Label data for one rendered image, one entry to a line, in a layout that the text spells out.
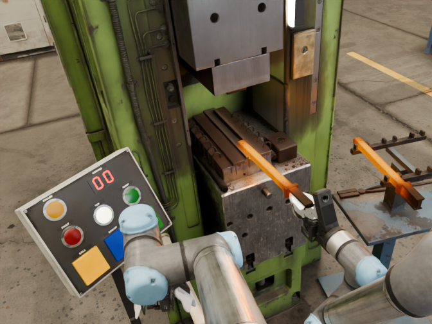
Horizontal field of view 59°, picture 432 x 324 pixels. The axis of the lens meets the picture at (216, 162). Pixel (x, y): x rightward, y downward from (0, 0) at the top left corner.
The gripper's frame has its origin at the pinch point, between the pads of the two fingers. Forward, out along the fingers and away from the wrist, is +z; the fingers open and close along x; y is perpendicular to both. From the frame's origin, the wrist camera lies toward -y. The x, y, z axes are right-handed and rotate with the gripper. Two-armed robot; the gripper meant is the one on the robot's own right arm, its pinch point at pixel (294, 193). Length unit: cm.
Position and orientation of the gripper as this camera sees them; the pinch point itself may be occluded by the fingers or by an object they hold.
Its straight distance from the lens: 119.2
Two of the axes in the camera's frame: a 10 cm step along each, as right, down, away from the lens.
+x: 9.1, -3.1, 2.7
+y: 1.1, 8.2, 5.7
